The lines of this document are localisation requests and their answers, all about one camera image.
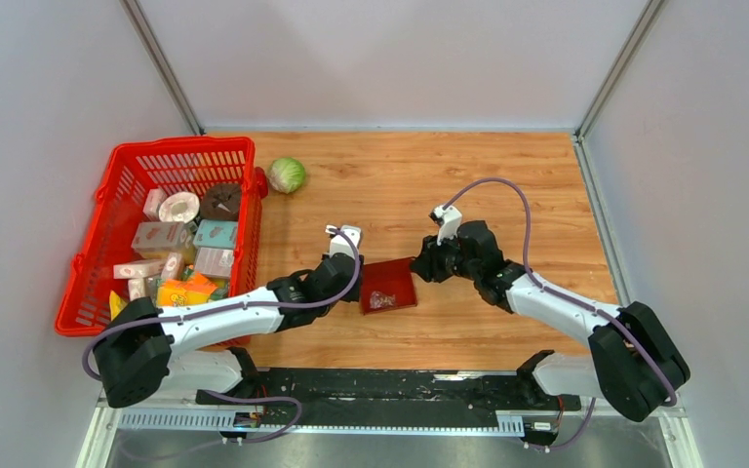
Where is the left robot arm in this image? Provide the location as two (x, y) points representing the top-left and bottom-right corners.
(83, 253), (363, 408)

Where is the teal box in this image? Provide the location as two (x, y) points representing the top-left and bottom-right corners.
(193, 219), (239, 251)

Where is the red paper box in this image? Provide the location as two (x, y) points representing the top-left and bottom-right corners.
(359, 257), (417, 316)

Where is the red plastic basket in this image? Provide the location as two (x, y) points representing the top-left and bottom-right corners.
(54, 136), (262, 337)

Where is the green cabbage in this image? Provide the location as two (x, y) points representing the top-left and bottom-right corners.
(266, 157), (307, 194)

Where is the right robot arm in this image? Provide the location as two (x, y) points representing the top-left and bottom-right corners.
(410, 220), (691, 422)

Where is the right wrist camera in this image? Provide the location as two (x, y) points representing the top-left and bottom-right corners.
(430, 204), (462, 246)

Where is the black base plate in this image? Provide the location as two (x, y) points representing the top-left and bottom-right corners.
(226, 368), (581, 428)

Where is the aluminium frame rail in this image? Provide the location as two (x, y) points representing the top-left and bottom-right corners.
(77, 368), (702, 467)

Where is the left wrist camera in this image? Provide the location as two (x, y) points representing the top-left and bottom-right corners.
(325, 224), (362, 259)

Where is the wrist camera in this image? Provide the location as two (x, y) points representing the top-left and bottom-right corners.
(430, 204), (462, 246)
(325, 224), (362, 259)

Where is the brown round cake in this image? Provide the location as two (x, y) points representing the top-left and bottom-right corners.
(200, 182), (242, 221)

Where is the pink box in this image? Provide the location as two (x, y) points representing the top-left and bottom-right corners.
(131, 221), (193, 255)

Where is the red pepper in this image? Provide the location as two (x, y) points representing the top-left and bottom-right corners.
(255, 167), (269, 199)

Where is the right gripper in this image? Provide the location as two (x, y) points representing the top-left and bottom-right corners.
(408, 230), (479, 285)

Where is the pink tape roll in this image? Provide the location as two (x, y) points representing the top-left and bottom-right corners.
(158, 191), (200, 224)

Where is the orange yellow snack bag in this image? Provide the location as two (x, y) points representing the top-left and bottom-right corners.
(155, 273), (217, 307)

